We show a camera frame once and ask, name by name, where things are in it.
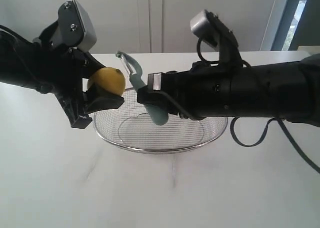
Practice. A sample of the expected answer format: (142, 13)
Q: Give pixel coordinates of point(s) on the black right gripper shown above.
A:
(200, 92)

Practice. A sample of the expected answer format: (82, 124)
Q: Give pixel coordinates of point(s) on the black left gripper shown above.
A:
(61, 67)

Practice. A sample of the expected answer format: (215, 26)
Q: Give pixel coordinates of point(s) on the yellow lemon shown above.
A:
(110, 79)

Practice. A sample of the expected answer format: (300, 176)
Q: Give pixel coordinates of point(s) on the teal handled peeler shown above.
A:
(158, 115)

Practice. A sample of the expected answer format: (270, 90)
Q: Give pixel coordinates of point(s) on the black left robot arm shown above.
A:
(34, 65)

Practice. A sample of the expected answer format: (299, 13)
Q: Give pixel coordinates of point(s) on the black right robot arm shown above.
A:
(289, 91)

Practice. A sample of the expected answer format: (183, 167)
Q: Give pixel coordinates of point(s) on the white cabinet doors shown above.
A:
(152, 26)

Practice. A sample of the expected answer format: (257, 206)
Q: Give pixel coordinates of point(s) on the steel wire mesh basket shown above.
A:
(131, 128)

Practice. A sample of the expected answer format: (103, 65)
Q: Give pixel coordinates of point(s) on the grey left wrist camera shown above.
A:
(74, 28)

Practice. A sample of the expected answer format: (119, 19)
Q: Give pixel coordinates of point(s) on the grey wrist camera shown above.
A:
(74, 28)
(211, 30)

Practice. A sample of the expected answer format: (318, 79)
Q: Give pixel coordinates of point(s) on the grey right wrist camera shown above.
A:
(211, 30)

